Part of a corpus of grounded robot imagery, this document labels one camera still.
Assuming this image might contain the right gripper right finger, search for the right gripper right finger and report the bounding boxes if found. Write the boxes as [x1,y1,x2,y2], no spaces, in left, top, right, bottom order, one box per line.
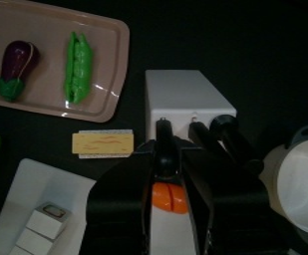
[179,138,292,255]

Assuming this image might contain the plain white toy block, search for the plain white toy block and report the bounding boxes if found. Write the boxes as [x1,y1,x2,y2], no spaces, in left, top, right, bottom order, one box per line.
[15,227,56,255]

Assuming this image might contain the slim black knife handle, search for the slim black knife handle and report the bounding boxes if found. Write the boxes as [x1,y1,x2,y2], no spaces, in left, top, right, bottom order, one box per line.
[187,121,221,157]

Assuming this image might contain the orange toy fruit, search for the orange toy fruit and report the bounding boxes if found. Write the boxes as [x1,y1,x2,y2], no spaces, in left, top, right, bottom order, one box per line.
[152,180,191,215]

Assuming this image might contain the purple toy eggplant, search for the purple toy eggplant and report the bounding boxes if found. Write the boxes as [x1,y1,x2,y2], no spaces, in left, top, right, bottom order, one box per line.
[0,40,42,103]

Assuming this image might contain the white block with oval mark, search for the white block with oval mark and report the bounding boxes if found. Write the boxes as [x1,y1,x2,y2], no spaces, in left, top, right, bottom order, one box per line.
[25,201,70,241]

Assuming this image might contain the green toy pea pod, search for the green toy pea pod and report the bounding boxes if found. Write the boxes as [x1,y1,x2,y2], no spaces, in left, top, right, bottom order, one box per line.
[64,31,96,106]

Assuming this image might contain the white toy pot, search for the white toy pot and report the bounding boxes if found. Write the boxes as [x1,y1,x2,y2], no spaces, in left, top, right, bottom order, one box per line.
[259,125,308,249]

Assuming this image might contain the thick black knife handle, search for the thick black knife handle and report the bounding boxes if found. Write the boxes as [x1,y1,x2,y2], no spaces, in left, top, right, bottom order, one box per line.
[208,114,265,176]

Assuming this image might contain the pink plastic tray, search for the pink plastic tray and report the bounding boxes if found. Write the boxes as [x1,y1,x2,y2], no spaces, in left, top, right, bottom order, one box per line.
[0,0,132,125]

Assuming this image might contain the yellow toy sandwich slice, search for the yellow toy sandwich slice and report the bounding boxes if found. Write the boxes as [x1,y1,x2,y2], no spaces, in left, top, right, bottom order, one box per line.
[72,128,137,159]

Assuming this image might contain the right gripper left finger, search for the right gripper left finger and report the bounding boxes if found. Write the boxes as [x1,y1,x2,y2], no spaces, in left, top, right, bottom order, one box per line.
[86,138,158,255]

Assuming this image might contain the black cleaver handle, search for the black cleaver handle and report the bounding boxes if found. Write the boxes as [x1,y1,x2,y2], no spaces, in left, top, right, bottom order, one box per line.
[154,117,183,184]

